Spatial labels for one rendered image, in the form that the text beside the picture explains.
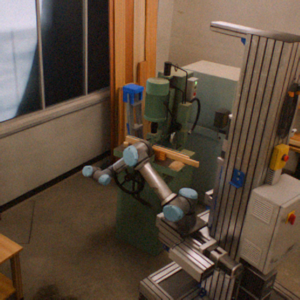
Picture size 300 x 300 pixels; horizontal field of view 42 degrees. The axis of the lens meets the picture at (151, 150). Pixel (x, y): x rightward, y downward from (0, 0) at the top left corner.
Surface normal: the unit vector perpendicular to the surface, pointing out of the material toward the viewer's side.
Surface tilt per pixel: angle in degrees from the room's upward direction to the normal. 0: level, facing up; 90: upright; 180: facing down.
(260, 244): 90
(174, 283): 0
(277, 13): 90
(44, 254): 0
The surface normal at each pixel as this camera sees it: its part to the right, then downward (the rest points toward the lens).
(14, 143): 0.83, 0.31
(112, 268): 0.07, -0.89
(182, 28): -0.56, 0.33
